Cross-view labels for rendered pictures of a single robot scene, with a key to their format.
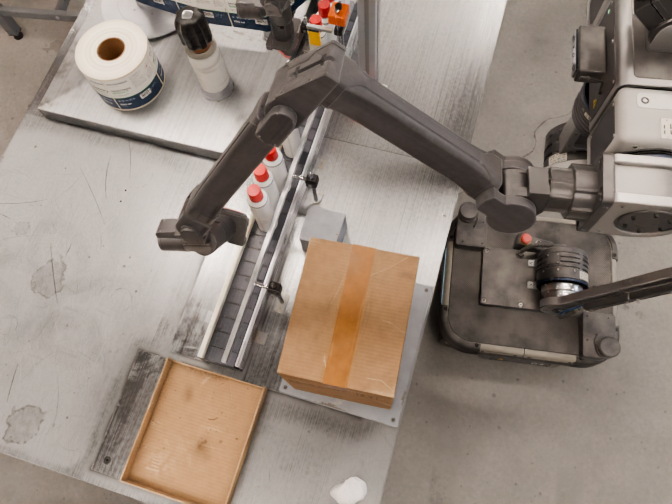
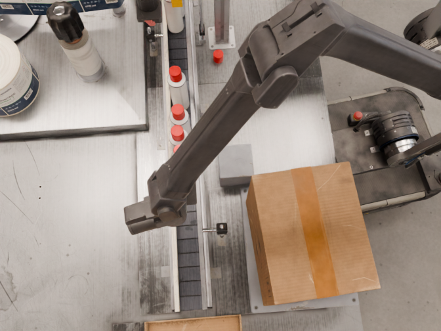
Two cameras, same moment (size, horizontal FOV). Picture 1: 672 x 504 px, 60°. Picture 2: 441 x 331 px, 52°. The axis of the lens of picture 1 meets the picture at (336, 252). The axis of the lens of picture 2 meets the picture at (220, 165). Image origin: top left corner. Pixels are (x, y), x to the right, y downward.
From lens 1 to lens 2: 40 cm
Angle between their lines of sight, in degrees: 10
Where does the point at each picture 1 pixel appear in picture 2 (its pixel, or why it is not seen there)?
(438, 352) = not seen: hidden behind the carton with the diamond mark
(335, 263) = (283, 190)
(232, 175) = (212, 147)
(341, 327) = (312, 244)
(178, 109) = (62, 99)
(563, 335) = (409, 179)
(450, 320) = not seen: hidden behind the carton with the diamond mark
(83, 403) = not seen: outside the picture
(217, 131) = (106, 108)
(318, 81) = (325, 31)
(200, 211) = (177, 189)
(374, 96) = (365, 31)
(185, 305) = (138, 269)
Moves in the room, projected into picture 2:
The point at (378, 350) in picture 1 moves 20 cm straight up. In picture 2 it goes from (351, 252) to (381, 239)
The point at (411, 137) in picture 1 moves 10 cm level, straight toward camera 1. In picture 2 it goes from (395, 60) to (419, 121)
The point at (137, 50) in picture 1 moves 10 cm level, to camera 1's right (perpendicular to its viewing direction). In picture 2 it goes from (11, 57) to (43, 41)
